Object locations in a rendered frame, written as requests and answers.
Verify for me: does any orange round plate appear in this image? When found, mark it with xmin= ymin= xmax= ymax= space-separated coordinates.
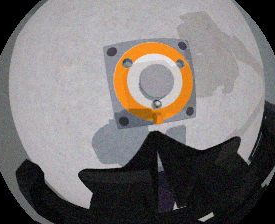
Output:
xmin=113 ymin=41 xmax=193 ymax=124

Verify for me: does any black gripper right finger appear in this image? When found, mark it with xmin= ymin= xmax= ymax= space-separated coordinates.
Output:
xmin=154 ymin=131 xmax=241 ymax=208

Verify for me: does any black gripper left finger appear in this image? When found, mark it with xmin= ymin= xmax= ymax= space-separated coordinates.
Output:
xmin=78 ymin=132 xmax=158 ymax=213

